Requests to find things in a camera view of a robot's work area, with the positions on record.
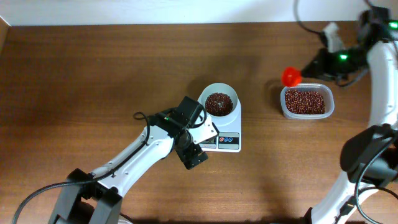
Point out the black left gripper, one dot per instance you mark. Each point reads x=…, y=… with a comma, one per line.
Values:
x=193, y=158

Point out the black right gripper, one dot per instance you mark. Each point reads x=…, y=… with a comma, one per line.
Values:
x=316, y=66

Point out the red plastic scoop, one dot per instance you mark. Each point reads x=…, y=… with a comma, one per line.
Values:
x=291, y=77

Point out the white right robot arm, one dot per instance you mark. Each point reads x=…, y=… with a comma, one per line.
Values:
x=368, y=163

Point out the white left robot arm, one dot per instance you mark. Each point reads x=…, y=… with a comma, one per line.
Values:
x=96, y=197

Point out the white digital kitchen scale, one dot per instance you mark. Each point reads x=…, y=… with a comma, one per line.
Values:
x=230, y=130

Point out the red beans in bowl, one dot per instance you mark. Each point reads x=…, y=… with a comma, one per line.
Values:
x=219, y=104

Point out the grey round bowl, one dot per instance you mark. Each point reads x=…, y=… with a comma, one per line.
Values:
x=221, y=88

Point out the clear plastic food container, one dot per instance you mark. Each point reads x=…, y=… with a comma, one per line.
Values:
x=321, y=89

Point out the red adzuki beans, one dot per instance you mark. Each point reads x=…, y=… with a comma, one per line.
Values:
x=304, y=102

